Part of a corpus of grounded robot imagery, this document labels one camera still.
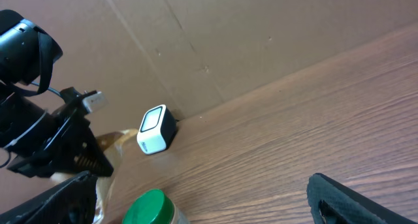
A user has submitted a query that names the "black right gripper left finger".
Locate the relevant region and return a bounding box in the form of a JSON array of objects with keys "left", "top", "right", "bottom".
[{"left": 1, "top": 171, "right": 97, "bottom": 224}]

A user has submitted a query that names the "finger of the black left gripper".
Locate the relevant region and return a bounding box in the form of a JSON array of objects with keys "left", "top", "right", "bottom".
[{"left": 50, "top": 126, "right": 114, "bottom": 177}]

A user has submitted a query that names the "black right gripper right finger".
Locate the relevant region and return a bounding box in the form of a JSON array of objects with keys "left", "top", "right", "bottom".
[{"left": 306, "top": 173, "right": 415, "bottom": 224}]

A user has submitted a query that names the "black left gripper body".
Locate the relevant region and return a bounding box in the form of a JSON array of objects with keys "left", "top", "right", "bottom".
[{"left": 6, "top": 87, "right": 97, "bottom": 178}]

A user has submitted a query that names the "brown snack bag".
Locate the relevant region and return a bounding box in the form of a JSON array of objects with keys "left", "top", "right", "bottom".
[{"left": 48, "top": 128, "right": 140, "bottom": 224}]

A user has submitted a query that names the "green lid jar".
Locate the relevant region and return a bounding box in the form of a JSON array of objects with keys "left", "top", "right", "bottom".
[{"left": 122, "top": 189, "right": 191, "bottom": 224}]

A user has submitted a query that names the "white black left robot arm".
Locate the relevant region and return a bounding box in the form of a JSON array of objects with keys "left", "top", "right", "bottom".
[{"left": 1, "top": 10, "right": 114, "bottom": 178}]

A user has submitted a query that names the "white barcode scanner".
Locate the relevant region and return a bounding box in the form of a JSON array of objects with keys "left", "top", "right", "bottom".
[{"left": 137, "top": 104, "right": 177, "bottom": 155}]

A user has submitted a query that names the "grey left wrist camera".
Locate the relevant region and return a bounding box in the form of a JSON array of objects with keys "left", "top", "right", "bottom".
[{"left": 82, "top": 91, "right": 108, "bottom": 114}]

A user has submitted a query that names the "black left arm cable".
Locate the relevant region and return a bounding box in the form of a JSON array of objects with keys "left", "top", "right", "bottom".
[{"left": 0, "top": 31, "right": 63, "bottom": 169}]

